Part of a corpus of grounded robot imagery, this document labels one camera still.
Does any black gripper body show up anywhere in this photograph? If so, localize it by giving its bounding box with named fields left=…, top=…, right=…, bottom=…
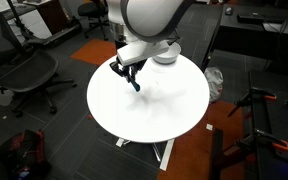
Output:
left=117, top=57, right=149, bottom=72

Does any black mesh office chair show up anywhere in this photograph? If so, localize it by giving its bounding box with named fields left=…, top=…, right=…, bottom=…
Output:
left=0, top=4, right=78, bottom=118

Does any black swivel office chair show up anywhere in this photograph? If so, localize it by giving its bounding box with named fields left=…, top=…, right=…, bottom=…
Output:
left=77, top=0, right=113, bottom=42

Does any translucent plastic bag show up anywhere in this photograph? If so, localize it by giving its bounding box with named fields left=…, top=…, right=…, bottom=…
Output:
left=203, top=66, right=224, bottom=103

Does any white table base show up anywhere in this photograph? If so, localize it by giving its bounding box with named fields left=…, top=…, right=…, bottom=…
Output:
left=115, top=137, right=176, bottom=172

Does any red and black bag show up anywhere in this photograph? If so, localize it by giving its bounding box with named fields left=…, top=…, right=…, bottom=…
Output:
left=0, top=129, right=52, bottom=180

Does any brown wooden cabinet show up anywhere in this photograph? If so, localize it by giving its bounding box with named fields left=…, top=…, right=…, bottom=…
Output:
left=37, top=0, right=72, bottom=34

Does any white desk with cabinets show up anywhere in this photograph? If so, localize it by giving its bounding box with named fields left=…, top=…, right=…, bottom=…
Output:
left=0, top=0, right=53, bottom=41

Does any teal and black marker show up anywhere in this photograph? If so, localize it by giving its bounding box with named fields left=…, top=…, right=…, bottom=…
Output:
left=130, top=75, right=141, bottom=92

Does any grey round bowl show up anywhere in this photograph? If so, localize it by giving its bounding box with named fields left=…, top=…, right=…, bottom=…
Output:
left=152, top=42, right=182, bottom=65

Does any black stand post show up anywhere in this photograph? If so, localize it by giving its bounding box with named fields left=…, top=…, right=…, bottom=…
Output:
left=210, top=129, right=224, bottom=180

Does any black electric scooter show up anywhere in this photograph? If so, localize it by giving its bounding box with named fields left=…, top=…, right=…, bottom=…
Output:
left=6, top=0, right=83, bottom=48

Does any black red stand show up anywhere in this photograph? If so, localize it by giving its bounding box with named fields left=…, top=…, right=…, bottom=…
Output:
left=248, top=69, right=288, bottom=180

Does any black orange-handled clamp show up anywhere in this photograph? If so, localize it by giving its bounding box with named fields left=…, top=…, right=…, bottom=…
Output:
left=235, top=129, right=288, bottom=154
left=227, top=87, right=278, bottom=118

